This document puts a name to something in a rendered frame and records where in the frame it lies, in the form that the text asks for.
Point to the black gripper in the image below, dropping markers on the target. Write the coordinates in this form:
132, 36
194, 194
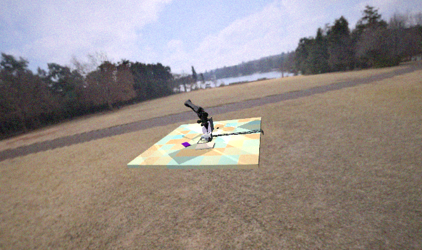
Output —
205, 123

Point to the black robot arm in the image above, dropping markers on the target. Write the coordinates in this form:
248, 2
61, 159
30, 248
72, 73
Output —
198, 109

